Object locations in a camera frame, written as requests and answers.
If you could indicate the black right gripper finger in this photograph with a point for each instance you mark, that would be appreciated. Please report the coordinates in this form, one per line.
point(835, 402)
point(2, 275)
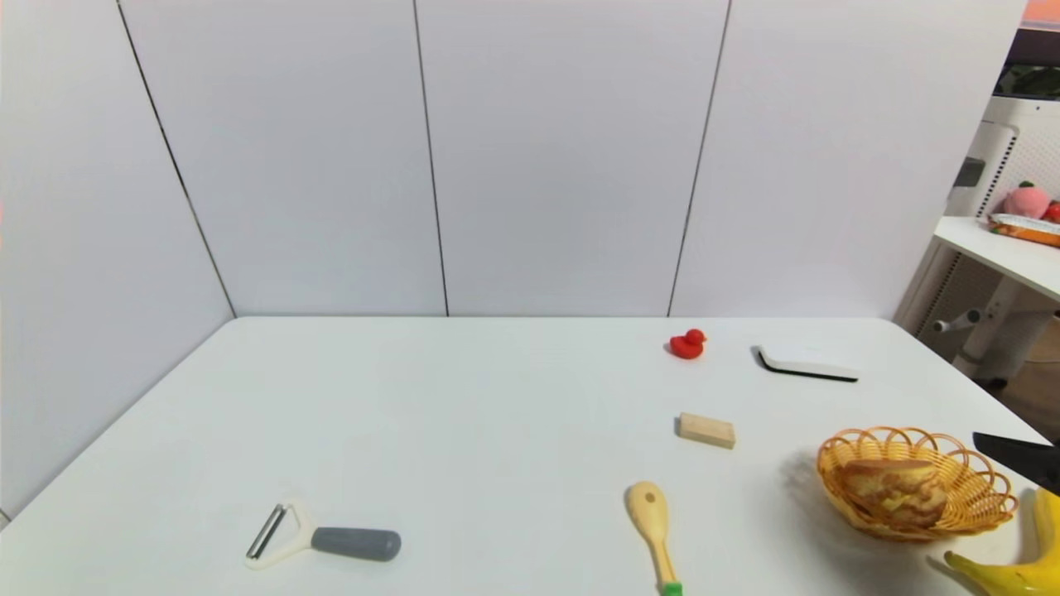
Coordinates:
point(1031, 459)

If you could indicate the cream puff toy bun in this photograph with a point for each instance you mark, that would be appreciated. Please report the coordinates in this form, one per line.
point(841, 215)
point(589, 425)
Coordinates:
point(894, 495)

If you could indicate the yellow wicker basket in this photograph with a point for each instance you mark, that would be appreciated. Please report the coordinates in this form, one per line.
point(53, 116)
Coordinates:
point(977, 501)

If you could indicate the dark object atop cabinet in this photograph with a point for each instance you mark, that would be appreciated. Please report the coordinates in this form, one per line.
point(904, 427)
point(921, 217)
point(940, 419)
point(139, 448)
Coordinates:
point(1031, 83)

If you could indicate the yellow banana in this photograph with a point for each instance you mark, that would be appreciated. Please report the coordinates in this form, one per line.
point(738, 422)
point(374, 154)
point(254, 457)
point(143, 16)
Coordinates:
point(1023, 575)

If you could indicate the orange snack packet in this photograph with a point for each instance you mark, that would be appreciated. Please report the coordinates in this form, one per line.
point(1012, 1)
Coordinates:
point(1027, 228)

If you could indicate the flat white box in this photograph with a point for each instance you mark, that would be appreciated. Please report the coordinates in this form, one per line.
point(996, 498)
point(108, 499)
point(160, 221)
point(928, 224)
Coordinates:
point(807, 362)

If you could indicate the small red toy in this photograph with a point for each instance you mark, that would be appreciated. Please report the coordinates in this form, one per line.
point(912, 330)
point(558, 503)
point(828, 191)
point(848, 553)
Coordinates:
point(1053, 213)

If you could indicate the pink peach plush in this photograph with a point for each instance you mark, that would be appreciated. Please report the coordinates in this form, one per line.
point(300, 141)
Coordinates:
point(1027, 203)

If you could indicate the white perforated cabinet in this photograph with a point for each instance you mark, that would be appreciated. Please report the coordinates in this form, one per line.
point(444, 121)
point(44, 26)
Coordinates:
point(1027, 141)

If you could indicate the small wooden block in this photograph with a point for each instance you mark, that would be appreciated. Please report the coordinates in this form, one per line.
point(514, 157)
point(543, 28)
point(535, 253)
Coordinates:
point(705, 430)

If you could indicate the red rubber duck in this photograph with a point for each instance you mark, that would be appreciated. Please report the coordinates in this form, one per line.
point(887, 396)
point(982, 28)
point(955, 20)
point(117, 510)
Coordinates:
point(686, 346)

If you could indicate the wooden spoon green tip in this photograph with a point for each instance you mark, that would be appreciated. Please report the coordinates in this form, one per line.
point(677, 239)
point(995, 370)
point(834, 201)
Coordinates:
point(648, 507)

